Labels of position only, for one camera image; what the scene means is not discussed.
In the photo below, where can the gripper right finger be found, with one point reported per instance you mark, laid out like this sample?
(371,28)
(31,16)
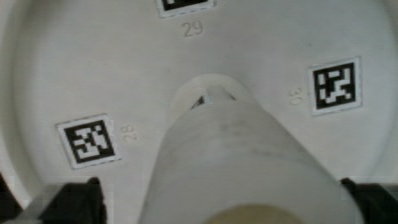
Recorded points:
(376,196)

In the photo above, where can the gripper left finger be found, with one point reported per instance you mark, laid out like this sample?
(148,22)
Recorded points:
(70,204)

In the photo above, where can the white cylindrical table leg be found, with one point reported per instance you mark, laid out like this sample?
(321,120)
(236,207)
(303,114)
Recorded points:
(237,176)

